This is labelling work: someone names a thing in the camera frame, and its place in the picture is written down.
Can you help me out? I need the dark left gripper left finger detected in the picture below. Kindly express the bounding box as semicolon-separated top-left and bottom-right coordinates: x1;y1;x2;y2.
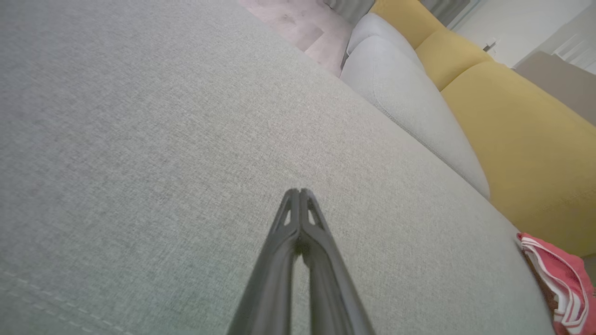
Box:
227;188;300;335

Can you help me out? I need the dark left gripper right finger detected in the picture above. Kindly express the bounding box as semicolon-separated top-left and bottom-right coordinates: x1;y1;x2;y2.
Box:
300;188;376;335

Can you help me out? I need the red shorts white stripe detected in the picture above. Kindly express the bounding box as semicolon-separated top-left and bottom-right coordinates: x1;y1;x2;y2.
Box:
516;233;596;335

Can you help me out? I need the large grey sofa ottoman cushion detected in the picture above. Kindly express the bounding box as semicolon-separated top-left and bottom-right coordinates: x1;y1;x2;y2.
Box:
0;0;557;335

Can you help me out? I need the grey sofa seat cushion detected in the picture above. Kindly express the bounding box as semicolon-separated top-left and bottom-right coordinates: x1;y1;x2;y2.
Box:
347;12;425;70
340;35;491;200

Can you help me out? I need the yellow sofa back cushion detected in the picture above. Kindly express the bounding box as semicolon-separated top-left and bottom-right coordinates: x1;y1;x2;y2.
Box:
416;29;494;92
440;60;596;258
370;0;445;50

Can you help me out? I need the grey pleated curtain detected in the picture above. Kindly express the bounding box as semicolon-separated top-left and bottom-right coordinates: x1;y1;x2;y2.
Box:
325;0;471;27

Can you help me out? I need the taupe flat furniture panel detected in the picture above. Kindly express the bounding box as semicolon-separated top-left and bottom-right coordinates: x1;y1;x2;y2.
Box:
514;51;596;127

